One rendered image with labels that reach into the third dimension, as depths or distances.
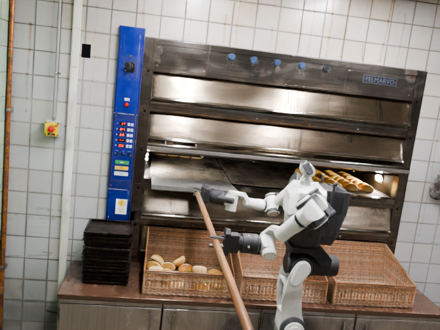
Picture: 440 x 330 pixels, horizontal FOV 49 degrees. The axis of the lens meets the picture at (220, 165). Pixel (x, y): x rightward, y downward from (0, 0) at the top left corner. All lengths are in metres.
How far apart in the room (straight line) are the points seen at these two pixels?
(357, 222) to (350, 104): 0.85
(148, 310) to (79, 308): 0.40
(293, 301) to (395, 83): 1.73
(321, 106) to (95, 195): 1.65
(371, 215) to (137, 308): 1.78
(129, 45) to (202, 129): 0.71
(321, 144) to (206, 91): 0.88
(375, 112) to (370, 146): 0.24
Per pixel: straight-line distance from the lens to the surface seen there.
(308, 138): 3.41
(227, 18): 3.27
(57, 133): 3.24
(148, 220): 3.38
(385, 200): 3.70
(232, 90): 3.27
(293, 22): 3.35
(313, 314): 3.18
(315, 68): 3.40
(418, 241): 3.91
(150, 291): 3.01
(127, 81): 3.20
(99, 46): 3.26
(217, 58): 3.26
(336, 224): 2.52
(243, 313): 1.52
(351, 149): 3.51
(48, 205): 3.43
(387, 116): 3.58
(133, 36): 3.21
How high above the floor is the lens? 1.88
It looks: 10 degrees down
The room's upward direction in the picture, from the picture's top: 7 degrees clockwise
